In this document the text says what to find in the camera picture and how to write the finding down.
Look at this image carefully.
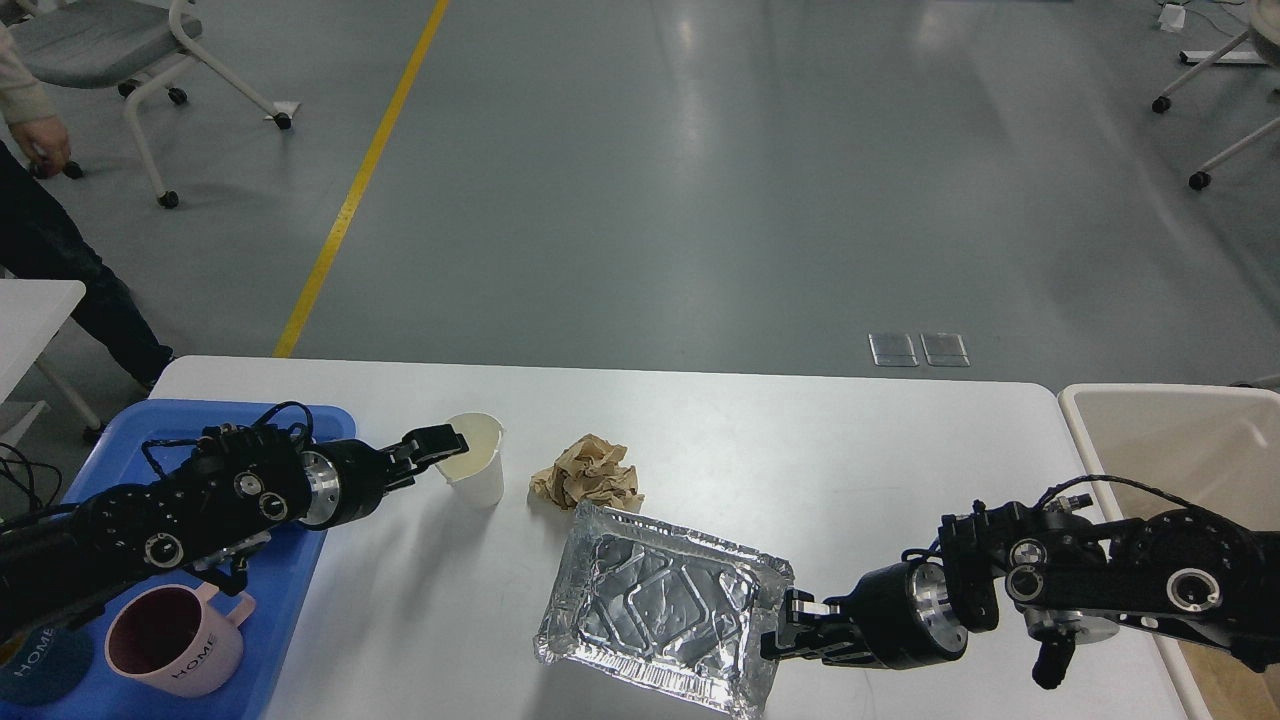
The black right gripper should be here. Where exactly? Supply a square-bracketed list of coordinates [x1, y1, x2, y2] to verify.
[760, 560, 968, 670]

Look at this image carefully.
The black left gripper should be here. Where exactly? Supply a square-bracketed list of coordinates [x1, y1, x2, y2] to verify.
[298, 424, 470, 530]

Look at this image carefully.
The white paper cup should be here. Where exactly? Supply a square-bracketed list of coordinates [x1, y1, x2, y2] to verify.
[436, 413, 506, 509]

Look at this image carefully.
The brown paper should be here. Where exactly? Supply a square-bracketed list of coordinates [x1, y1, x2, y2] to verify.
[529, 434, 645, 512]
[1181, 644, 1279, 719]

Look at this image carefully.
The aluminium foil tray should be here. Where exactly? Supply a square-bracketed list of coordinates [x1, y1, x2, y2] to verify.
[532, 503, 795, 719]

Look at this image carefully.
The pink mug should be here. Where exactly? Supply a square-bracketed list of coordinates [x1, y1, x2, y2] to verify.
[102, 583, 257, 698]

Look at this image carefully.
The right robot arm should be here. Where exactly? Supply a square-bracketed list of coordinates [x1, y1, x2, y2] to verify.
[760, 477, 1279, 689]

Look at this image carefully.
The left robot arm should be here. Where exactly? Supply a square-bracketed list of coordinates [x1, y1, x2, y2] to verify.
[1, 404, 468, 639]

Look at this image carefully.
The blue plastic tray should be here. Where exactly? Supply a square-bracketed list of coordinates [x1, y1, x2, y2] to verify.
[1, 400, 325, 719]

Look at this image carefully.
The left floor socket plate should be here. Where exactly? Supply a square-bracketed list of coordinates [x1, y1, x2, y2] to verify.
[868, 332, 920, 368]

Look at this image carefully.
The floor socket plate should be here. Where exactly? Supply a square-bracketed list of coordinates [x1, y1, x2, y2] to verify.
[868, 332, 920, 368]
[919, 332, 972, 368]

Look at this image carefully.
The right floor socket plate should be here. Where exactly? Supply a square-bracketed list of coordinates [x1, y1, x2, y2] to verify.
[919, 332, 972, 368]

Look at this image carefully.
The white side table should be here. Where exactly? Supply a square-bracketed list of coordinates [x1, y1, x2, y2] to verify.
[1, 277, 105, 439]

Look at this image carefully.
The dark blue mug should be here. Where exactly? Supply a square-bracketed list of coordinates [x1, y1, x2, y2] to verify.
[1, 626, 93, 707]

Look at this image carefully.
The brown paper in bin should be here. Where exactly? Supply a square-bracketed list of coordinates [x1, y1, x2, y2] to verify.
[1181, 644, 1279, 719]

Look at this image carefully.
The person in grey sweater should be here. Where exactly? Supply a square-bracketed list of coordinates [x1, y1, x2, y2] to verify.
[1, 29, 175, 391]

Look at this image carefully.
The grey chair on castors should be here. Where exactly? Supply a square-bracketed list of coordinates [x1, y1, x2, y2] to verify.
[10, 1, 293, 209]

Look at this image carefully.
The white chair legs right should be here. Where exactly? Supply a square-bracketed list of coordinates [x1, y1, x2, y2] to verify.
[1149, 0, 1280, 192]

